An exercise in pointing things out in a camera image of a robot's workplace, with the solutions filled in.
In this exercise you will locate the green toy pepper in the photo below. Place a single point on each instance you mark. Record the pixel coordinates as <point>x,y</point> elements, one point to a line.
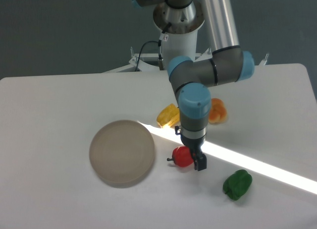
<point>237,184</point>

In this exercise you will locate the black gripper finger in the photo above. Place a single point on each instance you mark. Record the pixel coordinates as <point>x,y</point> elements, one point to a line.
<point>199,159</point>

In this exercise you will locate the yellow toy pepper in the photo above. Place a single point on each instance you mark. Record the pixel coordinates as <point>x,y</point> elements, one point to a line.
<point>169,116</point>

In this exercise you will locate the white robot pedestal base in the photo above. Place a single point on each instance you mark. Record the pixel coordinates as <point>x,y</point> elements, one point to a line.
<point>178,37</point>

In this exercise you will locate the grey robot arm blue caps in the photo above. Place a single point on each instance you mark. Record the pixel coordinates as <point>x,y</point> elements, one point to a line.
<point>199,47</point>

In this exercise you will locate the beige round plate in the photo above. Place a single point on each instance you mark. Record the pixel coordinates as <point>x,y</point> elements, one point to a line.
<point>122,153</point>

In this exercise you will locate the red toy pepper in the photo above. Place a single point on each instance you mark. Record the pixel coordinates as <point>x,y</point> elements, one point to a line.
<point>181,156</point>

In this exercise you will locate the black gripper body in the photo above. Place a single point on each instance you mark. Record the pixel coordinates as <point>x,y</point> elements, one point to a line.
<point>191,139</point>

